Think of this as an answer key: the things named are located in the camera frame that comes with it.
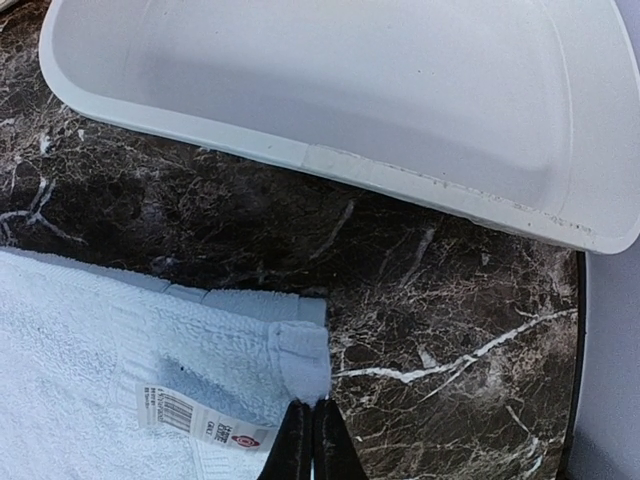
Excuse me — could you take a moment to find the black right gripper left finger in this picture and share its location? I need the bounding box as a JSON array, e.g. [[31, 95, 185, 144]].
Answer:
[[258, 400, 313, 480]]

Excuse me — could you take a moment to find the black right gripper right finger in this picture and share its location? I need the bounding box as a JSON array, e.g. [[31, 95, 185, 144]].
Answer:
[[313, 399, 368, 480]]

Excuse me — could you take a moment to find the light blue towel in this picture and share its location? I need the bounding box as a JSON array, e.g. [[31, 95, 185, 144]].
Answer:
[[1, 248, 330, 479]]

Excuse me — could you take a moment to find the white plastic basin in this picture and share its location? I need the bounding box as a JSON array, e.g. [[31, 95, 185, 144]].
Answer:
[[39, 1, 639, 254]]

